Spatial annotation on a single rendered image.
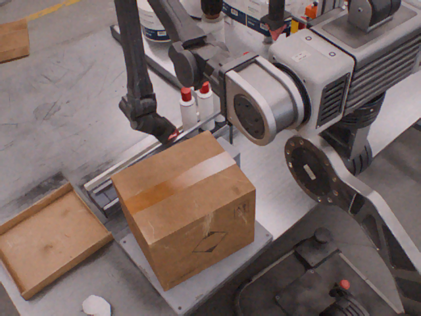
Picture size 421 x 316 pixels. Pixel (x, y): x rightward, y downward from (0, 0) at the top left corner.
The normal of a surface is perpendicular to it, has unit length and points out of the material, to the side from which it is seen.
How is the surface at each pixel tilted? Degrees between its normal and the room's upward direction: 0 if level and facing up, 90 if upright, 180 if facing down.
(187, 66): 80
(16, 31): 6
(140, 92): 74
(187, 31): 24
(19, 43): 1
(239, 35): 0
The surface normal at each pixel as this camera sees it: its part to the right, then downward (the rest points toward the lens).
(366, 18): -0.82, 0.48
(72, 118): -0.07, -0.63
